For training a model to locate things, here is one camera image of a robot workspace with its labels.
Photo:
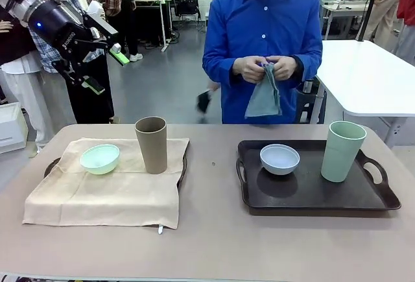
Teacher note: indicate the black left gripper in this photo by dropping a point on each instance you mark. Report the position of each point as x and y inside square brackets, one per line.
[61, 29]

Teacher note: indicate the tall brown cup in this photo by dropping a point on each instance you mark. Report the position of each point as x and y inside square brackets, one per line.
[152, 152]

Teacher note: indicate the light green bowl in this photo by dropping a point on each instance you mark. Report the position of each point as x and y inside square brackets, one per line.
[100, 165]

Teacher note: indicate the beige cloth mat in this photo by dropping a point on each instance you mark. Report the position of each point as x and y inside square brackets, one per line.
[97, 197]

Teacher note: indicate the teal cloth mat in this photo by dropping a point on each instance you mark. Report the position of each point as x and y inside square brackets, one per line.
[262, 100]

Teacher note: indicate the grey-blue bowl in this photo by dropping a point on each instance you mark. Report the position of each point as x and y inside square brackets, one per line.
[279, 165]

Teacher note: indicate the tall light green cup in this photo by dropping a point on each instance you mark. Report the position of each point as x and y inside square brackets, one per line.
[340, 159]

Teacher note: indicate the person's left forearm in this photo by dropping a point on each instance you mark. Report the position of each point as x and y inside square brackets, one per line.
[309, 68]

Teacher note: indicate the person's right forearm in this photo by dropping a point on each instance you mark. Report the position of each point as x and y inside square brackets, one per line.
[218, 71]

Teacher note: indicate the person's right hand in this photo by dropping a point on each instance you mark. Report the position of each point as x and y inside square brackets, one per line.
[248, 68]

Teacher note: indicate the person's left hand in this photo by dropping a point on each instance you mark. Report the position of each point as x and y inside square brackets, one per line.
[287, 66]

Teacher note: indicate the person in blue plaid shirt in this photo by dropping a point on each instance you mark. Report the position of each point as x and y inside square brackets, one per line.
[92, 110]

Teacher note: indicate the person in grey hoodie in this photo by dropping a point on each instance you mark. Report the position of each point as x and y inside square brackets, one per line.
[128, 19]

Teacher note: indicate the white standing desk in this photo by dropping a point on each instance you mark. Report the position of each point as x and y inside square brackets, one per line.
[164, 26]

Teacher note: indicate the black office chair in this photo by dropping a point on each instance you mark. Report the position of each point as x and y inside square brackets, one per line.
[189, 4]

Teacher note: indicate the white box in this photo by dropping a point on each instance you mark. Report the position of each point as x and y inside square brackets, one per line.
[11, 133]

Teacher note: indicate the small black-white canister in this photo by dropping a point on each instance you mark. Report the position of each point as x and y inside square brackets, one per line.
[308, 87]

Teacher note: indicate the black stool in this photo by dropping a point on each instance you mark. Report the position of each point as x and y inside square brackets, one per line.
[308, 107]

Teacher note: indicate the grey background desk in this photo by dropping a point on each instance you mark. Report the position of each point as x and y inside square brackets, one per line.
[343, 6]

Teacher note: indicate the white side table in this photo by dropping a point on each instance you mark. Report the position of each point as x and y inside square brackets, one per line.
[356, 74]

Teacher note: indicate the black tripod pole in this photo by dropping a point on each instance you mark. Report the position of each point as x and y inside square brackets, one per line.
[370, 6]

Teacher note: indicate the person in beige trousers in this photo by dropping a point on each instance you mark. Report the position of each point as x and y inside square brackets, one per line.
[386, 6]

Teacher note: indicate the person in red jacket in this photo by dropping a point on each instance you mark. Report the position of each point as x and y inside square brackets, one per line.
[408, 0]

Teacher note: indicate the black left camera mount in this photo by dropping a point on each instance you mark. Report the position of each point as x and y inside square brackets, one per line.
[102, 23]

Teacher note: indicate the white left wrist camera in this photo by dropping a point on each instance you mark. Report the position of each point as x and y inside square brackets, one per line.
[96, 8]

